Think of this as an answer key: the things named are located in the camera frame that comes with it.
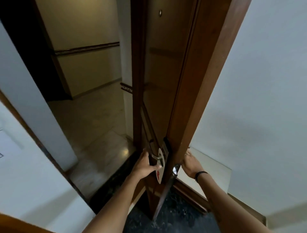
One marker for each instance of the dark door lock plate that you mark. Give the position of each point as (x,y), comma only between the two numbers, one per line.
(167,145)

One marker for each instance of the brown wooden door frame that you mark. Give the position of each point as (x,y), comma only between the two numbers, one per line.
(137,72)

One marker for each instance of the person's right fingers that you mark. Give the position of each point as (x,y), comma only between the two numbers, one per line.
(187,153)

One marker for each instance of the dark corridor door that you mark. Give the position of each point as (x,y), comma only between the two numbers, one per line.
(28,48)

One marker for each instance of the person's left forearm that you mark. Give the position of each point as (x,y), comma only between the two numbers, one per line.
(115,206)

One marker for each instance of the black wristband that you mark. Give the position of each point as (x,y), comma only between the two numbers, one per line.
(200,173)

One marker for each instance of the person's left thumb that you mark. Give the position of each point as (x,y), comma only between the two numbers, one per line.
(156,167)

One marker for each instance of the person's right forearm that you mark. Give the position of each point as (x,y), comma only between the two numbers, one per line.
(227,208)

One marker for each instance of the person's right hand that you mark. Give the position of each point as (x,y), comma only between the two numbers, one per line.
(191,166)

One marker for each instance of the brown wooden baseboard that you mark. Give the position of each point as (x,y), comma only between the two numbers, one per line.
(191,195)

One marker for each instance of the silver outer door lever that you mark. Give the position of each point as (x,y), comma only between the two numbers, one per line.
(156,157)

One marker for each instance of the person's left hand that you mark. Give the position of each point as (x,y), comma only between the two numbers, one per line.
(141,166)

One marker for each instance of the brown wooden door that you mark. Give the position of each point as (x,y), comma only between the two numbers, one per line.
(191,84)

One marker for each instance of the white door hanger sign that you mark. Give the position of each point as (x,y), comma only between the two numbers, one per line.
(160,176)

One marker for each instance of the wooden corridor wall rail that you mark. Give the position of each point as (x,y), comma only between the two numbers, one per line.
(88,48)

